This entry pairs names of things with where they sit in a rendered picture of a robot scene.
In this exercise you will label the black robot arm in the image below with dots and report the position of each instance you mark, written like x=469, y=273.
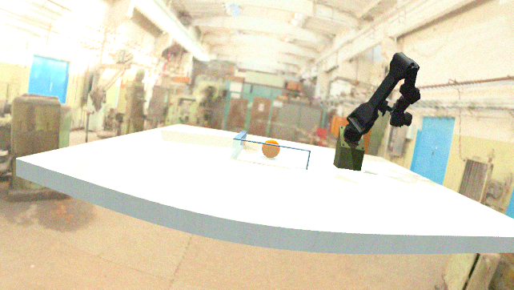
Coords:
x=363, y=117

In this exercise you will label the clear light blue l-shaped low wall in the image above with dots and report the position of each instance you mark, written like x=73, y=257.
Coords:
x=242, y=133

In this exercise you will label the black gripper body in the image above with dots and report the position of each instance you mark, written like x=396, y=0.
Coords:
x=407, y=117

